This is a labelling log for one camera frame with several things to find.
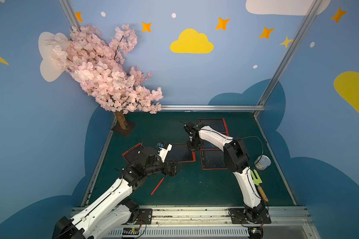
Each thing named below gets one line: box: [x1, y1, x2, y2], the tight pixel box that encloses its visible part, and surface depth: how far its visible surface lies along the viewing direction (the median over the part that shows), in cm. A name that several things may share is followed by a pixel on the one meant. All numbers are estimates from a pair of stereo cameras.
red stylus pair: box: [222, 118, 230, 137], surface depth 116 cm
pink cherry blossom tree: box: [50, 25, 164, 130], surface depth 74 cm
